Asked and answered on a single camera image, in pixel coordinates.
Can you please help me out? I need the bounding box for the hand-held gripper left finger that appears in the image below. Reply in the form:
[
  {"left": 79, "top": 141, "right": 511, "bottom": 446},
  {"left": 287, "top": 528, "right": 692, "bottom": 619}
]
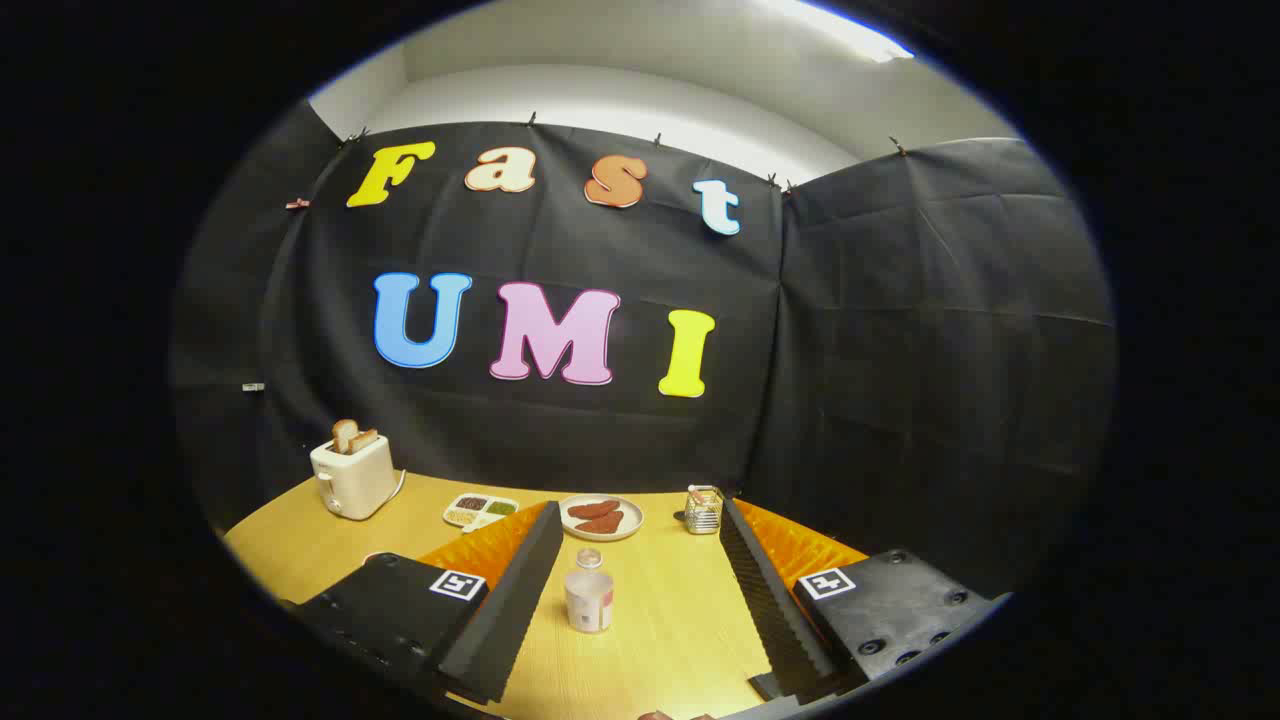
[{"left": 283, "top": 500, "right": 566, "bottom": 706}]

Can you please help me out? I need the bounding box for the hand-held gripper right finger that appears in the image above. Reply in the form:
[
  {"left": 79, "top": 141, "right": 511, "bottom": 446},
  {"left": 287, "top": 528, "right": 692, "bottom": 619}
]
[{"left": 718, "top": 495, "right": 1006, "bottom": 706}]

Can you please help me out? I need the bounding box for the clear plastic juice bottle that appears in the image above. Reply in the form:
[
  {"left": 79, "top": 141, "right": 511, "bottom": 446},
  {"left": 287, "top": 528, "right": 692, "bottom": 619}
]
[{"left": 563, "top": 547, "right": 615, "bottom": 634}]

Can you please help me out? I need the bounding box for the white divided dish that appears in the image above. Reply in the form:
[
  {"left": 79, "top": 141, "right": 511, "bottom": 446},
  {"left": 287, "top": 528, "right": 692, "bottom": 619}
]
[{"left": 443, "top": 493, "right": 520, "bottom": 532}]

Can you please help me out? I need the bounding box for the wooden table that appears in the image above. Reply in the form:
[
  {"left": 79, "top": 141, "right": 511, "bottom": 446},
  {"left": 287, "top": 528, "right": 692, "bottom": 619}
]
[{"left": 222, "top": 470, "right": 871, "bottom": 720}]

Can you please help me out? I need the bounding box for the round white plate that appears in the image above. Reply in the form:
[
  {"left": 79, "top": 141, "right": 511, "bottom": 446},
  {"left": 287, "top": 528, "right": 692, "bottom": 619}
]
[{"left": 558, "top": 494, "right": 644, "bottom": 542}]

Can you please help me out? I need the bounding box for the cream toaster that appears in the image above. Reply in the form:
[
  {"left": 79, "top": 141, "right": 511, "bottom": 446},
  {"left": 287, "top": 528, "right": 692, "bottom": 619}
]
[{"left": 310, "top": 432, "right": 398, "bottom": 521}]

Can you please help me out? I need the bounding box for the black backdrop cloth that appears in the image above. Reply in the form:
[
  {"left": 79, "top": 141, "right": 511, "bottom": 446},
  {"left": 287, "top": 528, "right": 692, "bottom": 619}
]
[{"left": 170, "top": 100, "right": 1116, "bottom": 601}]

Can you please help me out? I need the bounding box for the wire mesh holder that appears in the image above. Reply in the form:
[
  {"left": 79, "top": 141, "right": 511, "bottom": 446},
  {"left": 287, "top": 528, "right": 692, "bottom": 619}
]
[{"left": 684, "top": 485, "right": 725, "bottom": 535}]

